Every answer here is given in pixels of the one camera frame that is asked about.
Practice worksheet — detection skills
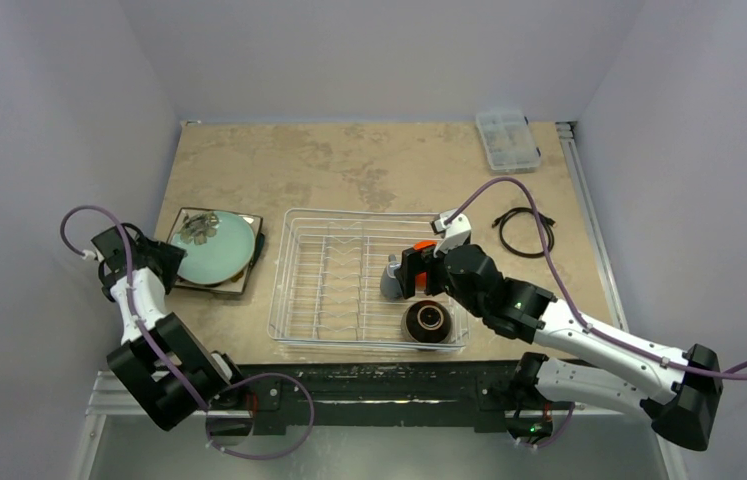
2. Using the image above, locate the square patterned plate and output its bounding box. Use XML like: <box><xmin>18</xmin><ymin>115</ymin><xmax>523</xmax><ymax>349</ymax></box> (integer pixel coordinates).
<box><xmin>167</xmin><ymin>207</ymin><xmax>264</xmax><ymax>296</ymax></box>

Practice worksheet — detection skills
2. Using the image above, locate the orange bowl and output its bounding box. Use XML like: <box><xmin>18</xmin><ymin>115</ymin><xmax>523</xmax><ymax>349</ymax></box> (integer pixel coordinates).
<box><xmin>413</xmin><ymin>240</ymin><xmax>437</xmax><ymax>291</ymax></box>

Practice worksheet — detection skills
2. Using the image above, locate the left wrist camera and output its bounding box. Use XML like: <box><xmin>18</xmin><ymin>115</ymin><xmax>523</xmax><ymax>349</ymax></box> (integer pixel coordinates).
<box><xmin>80</xmin><ymin>227</ymin><xmax>124</xmax><ymax>263</ymax></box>

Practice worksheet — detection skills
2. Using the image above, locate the clear plastic organizer box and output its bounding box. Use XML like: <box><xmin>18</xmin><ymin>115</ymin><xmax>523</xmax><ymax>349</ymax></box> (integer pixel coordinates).
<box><xmin>475</xmin><ymin>109</ymin><xmax>542</xmax><ymax>174</ymax></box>

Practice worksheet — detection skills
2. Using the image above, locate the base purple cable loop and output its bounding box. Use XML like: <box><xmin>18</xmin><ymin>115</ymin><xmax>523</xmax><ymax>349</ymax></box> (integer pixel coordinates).
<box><xmin>204</xmin><ymin>372</ymin><xmax>317</xmax><ymax>462</ymax></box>

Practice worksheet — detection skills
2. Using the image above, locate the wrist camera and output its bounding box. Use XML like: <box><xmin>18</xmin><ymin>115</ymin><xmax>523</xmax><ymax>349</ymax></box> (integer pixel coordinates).
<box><xmin>430</xmin><ymin>209</ymin><xmax>472</xmax><ymax>257</ymax></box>
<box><xmin>80</xmin><ymin>227</ymin><xmax>124</xmax><ymax>263</ymax></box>

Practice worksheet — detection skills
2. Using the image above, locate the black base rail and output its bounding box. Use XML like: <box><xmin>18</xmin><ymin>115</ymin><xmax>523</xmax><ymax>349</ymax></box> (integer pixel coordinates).
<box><xmin>184</xmin><ymin>360</ymin><xmax>580</xmax><ymax>439</ymax></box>

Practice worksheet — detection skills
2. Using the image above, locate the white wire dish rack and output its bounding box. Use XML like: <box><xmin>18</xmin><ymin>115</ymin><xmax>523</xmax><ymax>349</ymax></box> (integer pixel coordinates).
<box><xmin>267</xmin><ymin>208</ymin><xmax>470</xmax><ymax>351</ymax></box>

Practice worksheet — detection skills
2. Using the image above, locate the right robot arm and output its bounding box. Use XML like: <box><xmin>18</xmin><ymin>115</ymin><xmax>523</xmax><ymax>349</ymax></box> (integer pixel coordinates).
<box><xmin>385</xmin><ymin>244</ymin><xmax>723</xmax><ymax>451</ymax></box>

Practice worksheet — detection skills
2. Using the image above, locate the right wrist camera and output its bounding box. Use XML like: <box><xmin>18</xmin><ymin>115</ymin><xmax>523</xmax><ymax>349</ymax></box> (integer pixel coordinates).
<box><xmin>430</xmin><ymin>209</ymin><xmax>472</xmax><ymax>257</ymax></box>

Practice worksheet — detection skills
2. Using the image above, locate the light green round plate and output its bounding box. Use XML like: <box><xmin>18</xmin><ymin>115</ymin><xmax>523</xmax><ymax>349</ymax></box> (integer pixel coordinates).
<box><xmin>169</xmin><ymin>210</ymin><xmax>256</xmax><ymax>286</ymax></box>

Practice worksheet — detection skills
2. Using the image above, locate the black coiled cable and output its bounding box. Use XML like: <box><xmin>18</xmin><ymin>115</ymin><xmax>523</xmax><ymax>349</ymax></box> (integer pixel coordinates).
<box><xmin>492</xmin><ymin>206</ymin><xmax>557</xmax><ymax>260</ymax></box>

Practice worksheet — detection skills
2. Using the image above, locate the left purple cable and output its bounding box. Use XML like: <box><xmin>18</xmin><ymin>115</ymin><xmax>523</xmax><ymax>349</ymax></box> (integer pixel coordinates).
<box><xmin>59</xmin><ymin>205</ymin><xmax>212</xmax><ymax>413</ymax></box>

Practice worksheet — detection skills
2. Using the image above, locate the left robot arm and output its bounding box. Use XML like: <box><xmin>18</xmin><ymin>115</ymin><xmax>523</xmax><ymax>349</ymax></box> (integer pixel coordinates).
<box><xmin>92</xmin><ymin>223</ymin><xmax>247</xmax><ymax>431</ymax></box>

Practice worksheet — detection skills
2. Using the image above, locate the brown bowl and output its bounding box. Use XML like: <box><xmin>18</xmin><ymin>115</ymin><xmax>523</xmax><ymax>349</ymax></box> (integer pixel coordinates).
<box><xmin>401</xmin><ymin>300</ymin><xmax>453</xmax><ymax>344</ymax></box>

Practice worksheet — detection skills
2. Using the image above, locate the grey coffee mug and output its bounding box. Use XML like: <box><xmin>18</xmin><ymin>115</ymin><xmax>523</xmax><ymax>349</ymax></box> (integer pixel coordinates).
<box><xmin>379</xmin><ymin>254</ymin><xmax>404</xmax><ymax>301</ymax></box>

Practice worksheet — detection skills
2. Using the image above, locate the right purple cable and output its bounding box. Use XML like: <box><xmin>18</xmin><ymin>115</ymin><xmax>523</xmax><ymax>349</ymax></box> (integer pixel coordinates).
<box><xmin>445</xmin><ymin>175</ymin><xmax>747</xmax><ymax>383</ymax></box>

